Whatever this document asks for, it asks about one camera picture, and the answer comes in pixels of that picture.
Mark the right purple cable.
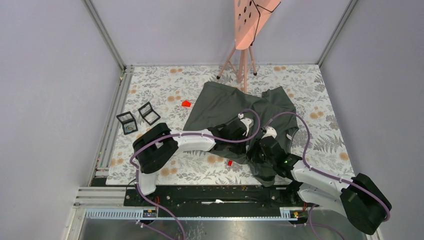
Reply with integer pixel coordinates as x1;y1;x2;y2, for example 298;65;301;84
263;111;392;240

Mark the black frame display box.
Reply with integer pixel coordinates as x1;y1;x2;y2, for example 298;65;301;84
138;101;161;126
116;111;138;135

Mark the purple cable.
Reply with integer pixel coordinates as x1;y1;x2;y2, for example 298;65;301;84
263;111;392;240
129;108;262;240

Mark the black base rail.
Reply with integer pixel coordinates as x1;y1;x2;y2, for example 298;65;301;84
123;185;312;218

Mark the dark grey t-shirt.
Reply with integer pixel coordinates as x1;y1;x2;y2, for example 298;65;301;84
182;81;300;187

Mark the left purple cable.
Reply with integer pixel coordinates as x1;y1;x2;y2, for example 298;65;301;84
129;108;262;240

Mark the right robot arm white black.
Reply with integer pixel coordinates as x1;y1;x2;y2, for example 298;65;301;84
247;136;392;235

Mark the red house-shaped toy block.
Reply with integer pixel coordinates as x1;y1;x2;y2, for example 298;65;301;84
181;100;191;108

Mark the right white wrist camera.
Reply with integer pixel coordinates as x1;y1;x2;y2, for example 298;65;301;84
261;126;277;139

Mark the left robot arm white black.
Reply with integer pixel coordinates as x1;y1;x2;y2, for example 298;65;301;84
132;115;254;206

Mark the pink music stand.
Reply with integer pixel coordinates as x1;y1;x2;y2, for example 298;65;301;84
216;0;281;93

